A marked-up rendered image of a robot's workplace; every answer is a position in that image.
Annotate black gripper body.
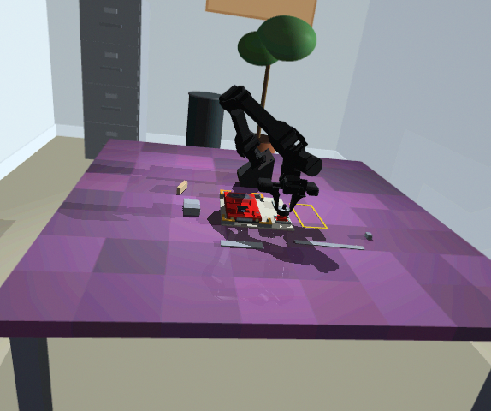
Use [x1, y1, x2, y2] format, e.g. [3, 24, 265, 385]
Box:
[257, 164, 319, 196]

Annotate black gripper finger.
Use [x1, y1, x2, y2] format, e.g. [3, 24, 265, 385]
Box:
[270, 193, 280, 211]
[289, 194, 306, 212]

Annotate black tyre with grey wheel rim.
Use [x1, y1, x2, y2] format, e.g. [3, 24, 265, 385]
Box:
[277, 206, 290, 217]

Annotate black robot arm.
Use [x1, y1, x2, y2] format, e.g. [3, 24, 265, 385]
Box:
[219, 85, 322, 195]

